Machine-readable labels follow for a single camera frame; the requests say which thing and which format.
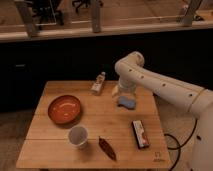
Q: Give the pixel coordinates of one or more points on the blue sponge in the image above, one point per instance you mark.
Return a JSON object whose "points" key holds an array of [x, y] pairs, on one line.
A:
{"points": [[126, 102]]}

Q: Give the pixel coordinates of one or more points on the chocolate bar box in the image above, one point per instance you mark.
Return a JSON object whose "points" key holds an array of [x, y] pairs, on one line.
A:
{"points": [[140, 134]]}

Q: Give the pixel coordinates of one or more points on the white paper cup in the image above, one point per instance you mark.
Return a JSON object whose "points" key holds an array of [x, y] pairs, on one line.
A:
{"points": [[78, 136]]}

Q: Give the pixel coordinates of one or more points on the orange bowl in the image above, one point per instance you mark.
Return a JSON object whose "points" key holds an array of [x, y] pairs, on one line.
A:
{"points": [[64, 109]]}

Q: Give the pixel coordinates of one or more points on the dark red chili pepper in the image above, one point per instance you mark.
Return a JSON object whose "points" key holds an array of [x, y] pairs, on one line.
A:
{"points": [[107, 149]]}

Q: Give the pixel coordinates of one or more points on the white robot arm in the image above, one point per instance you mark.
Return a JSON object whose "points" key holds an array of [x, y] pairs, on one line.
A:
{"points": [[194, 99]]}

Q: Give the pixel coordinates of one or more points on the black office chair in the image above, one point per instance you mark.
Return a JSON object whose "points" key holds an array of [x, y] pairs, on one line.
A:
{"points": [[46, 11], [83, 2]]}

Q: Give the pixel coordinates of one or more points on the small white tube bottle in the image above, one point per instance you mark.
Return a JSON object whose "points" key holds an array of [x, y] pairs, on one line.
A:
{"points": [[98, 84]]}

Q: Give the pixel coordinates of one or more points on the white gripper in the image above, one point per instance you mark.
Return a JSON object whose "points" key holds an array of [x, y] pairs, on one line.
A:
{"points": [[120, 90]]}

